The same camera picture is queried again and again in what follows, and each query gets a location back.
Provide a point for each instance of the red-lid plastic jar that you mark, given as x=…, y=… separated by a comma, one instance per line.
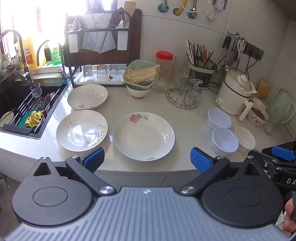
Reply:
x=164, y=69

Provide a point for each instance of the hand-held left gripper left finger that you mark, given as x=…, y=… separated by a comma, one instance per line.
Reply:
x=93, y=158

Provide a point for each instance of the wine glass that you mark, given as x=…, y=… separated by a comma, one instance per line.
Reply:
x=35, y=89

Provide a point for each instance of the brown cutting board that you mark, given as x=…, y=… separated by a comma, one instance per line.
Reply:
x=134, y=46

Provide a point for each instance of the white plastic bowl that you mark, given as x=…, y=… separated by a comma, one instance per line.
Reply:
x=224, y=142
x=218, y=120

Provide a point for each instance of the kitchen scissors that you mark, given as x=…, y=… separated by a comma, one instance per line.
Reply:
x=241, y=46

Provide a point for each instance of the hanging kitchen utensil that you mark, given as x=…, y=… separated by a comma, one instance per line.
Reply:
x=234, y=51
x=227, y=42

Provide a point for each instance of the small steel faucet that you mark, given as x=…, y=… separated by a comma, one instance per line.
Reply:
x=62, y=62

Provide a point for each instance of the white leaf-print plate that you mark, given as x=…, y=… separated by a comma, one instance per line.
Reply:
x=87, y=98
x=81, y=134

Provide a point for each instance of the teal sponge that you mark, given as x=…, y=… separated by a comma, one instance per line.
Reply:
x=22, y=121

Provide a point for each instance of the green chopstick holder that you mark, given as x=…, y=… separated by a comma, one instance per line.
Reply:
x=201, y=76

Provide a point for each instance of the clear glass tumbler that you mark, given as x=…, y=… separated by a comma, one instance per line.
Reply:
x=268, y=129

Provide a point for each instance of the green bowl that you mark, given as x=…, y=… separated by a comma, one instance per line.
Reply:
x=135, y=63

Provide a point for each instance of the white tray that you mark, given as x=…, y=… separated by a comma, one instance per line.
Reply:
x=79, y=80

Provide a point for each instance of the white dish with chopstick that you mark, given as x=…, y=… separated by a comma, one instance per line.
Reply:
x=7, y=119

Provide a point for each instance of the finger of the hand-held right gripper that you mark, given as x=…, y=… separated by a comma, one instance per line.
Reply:
x=261, y=156
x=283, y=153

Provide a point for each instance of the grey sheet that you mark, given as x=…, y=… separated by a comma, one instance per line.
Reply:
x=107, y=44

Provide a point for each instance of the roll-up drain rack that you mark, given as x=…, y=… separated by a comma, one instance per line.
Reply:
x=23, y=105

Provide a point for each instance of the white rose-print plate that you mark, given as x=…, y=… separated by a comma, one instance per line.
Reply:
x=143, y=141

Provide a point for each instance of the white ceramic bowl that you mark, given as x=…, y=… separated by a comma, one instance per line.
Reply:
x=245, y=141

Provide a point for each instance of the small clear glass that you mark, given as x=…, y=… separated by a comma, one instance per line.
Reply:
x=102, y=73
x=114, y=73
x=87, y=74

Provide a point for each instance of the white utensil caddy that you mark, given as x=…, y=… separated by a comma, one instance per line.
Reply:
x=74, y=44
x=122, y=41

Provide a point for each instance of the glass pot lid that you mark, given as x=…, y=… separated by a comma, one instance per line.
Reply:
x=242, y=81

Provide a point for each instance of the wooden spatula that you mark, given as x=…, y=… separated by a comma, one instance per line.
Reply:
x=129, y=7

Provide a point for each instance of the clear cut glass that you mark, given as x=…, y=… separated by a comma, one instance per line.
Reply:
x=48, y=98

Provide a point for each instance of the yellow cloth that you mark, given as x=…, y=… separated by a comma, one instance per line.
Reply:
x=34, y=118

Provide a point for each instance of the black dish rack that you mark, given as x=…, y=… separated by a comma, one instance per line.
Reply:
x=97, y=11

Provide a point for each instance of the grey counter cabinet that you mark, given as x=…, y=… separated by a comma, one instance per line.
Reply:
x=138, y=178

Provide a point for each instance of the tall steel faucet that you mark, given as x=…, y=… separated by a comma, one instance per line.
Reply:
x=24, y=62

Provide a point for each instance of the tall ribbed glass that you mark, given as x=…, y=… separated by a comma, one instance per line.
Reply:
x=178, y=69

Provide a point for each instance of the black power strip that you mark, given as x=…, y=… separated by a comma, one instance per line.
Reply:
x=254, y=53

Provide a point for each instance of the person's right hand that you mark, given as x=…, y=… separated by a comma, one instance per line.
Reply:
x=289, y=224

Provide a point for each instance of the steel pot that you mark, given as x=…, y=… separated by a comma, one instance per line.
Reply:
x=7, y=73

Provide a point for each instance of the black sink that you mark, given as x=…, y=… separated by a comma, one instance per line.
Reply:
x=20, y=92

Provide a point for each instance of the white bowl with red base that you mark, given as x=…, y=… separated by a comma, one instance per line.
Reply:
x=138, y=92

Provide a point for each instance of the metal hook rail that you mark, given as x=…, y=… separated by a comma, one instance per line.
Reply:
x=235, y=34

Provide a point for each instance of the green bottle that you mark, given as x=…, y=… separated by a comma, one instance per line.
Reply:
x=55, y=55

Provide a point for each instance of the small white bowl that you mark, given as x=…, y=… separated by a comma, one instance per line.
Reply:
x=259, y=100

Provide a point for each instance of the white power adapter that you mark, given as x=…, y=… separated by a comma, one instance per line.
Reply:
x=219, y=3

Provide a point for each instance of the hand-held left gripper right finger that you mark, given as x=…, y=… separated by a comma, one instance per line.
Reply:
x=200, y=160

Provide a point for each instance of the floral ceramic bowl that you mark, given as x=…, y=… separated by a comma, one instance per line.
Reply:
x=254, y=120

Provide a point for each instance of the yellow box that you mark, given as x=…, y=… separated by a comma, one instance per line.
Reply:
x=263, y=89

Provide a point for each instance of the group of clear glass cups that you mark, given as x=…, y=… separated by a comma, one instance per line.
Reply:
x=196, y=92

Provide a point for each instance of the white soup spoon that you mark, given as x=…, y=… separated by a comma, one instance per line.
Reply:
x=75, y=25
x=123, y=23

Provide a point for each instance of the white electric cooking pot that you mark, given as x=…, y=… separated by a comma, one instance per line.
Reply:
x=231, y=102

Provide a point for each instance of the green pitcher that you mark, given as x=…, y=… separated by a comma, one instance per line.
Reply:
x=281, y=109

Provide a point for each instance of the yellow oil bottle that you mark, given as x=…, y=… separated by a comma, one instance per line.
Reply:
x=30, y=58

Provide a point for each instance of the silver embossed sheet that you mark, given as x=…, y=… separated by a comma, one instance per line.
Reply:
x=96, y=25

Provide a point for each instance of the dried noodles bundle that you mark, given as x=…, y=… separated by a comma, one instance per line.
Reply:
x=141, y=75

